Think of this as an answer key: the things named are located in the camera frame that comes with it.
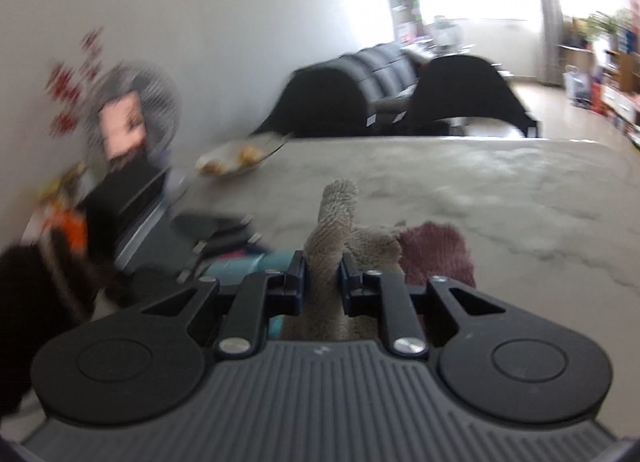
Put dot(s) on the red flower branches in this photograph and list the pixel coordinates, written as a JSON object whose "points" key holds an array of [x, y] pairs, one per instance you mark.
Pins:
{"points": [[62, 79]]}

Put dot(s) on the dark grey sofa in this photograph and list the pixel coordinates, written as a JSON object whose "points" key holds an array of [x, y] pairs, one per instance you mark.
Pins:
{"points": [[385, 69]]}

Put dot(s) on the wooden cabinet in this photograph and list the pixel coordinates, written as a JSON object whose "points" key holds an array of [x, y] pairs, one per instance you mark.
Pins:
{"points": [[575, 62]]}

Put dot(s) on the grey fluffy cloth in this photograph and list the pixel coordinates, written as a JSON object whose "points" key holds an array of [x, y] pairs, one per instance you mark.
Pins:
{"points": [[330, 242]]}

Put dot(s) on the white plate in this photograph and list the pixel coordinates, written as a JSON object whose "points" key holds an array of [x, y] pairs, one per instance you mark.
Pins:
{"points": [[225, 162]]}

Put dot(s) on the white table fan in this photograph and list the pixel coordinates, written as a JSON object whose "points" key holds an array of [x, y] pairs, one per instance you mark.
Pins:
{"points": [[160, 102]]}

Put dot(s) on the black chair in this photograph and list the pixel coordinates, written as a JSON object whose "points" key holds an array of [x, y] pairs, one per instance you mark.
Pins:
{"points": [[325, 102], [465, 89]]}

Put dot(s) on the potted green plant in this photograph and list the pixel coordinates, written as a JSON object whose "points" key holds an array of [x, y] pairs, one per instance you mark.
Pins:
{"points": [[607, 22]]}

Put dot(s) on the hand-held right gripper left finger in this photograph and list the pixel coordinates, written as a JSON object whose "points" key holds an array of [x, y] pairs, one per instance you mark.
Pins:
{"points": [[296, 287]]}

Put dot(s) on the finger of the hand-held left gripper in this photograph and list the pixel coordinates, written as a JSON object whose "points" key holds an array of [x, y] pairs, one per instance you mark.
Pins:
{"points": [[210, 229]]}

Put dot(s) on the light blue towel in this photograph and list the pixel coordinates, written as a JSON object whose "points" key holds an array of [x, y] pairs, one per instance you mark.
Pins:
{"points": [[235, 267]]}

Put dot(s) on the grey curtain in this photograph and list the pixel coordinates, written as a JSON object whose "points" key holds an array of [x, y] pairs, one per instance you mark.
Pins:
{"points": [[550, 17]]}

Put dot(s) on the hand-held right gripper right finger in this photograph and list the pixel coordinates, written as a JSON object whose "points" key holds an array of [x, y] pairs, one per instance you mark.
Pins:
{"points": [[348, 287]]}

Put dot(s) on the smartphone with lit screen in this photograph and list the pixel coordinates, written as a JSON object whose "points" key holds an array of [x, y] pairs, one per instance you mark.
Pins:
{"points": [[122, 127]]}

